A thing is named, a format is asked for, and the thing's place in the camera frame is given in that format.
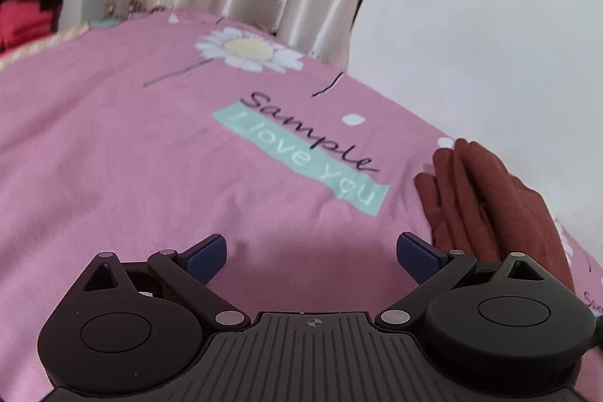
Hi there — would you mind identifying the dark red knit sweater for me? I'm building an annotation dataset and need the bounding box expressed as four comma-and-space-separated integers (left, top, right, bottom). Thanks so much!
414, 139, 574, 290

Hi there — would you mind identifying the red cloth beside bed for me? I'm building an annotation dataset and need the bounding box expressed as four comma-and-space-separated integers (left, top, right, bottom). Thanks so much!
1, 0, 60, 53

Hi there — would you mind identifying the pink floral bed sheet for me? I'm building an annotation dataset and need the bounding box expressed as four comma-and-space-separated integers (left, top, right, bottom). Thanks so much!
1, 11, 602, 401

